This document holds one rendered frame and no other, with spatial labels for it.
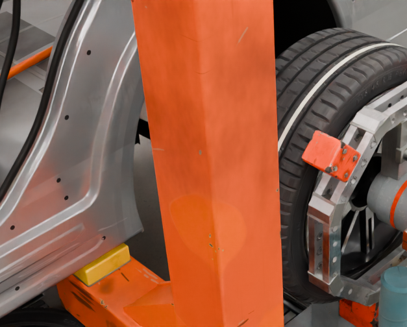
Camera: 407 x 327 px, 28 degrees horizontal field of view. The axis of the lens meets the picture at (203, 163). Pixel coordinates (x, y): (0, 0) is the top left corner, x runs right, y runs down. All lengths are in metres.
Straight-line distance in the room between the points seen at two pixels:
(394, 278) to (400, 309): 0.07
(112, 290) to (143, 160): 1.69
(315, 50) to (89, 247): 0.70
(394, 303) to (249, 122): 0.74
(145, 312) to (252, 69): 0.75
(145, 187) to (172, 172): 2.08
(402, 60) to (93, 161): 0.74
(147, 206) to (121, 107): 1.56
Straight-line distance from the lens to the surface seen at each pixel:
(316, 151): 1.68
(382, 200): 1.92
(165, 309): 1.77
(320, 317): 2.37
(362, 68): 1.82
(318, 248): 1.84
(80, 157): 1.87
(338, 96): 1.77
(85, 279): 2.03
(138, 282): 2.03
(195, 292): 1.56
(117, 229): 2.00
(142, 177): 3.55
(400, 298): 1.91
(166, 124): 1.35
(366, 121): 1.75
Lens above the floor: 2.05
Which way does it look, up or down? 35 degrees down
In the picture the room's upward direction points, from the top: 6 degrees counter-clockwise
